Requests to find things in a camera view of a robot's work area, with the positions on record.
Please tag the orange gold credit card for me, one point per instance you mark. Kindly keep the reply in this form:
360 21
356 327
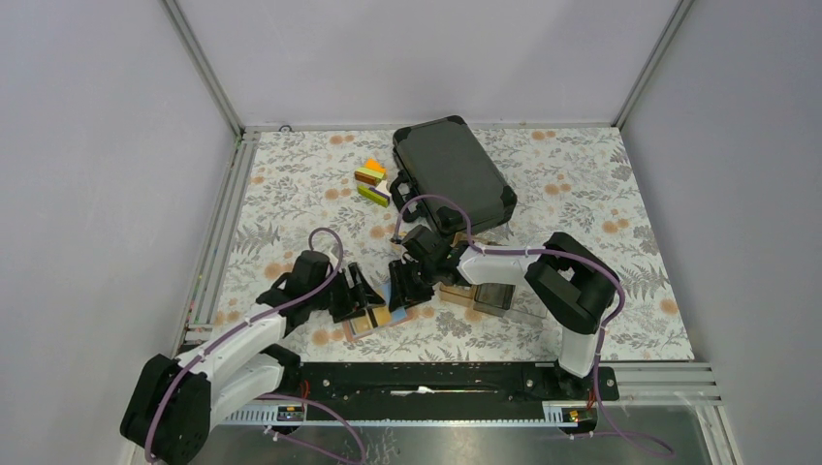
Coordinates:
381 315

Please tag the pink leather card holder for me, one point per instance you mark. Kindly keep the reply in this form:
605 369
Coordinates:
400 315

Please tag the floral patterned table mat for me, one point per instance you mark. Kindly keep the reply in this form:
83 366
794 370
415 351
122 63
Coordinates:
573 180

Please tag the yellow card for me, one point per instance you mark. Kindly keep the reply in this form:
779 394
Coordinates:
361 325

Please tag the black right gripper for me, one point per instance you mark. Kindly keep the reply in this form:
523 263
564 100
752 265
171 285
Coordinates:
402 291

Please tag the aluminium frame rail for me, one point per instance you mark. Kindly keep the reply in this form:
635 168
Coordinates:
201 304

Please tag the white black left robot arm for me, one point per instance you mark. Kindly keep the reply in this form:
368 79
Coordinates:
177 401

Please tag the dark grey hard case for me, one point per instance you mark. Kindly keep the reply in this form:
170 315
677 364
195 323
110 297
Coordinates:
445 172

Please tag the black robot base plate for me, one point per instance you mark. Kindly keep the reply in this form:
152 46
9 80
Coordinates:
437 391

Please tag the clear acrylic card organizer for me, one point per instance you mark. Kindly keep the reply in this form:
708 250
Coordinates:
494 298

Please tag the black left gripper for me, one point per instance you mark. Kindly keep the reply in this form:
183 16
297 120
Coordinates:
355 299

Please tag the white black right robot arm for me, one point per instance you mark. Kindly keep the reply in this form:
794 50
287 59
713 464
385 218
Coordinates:
574 286

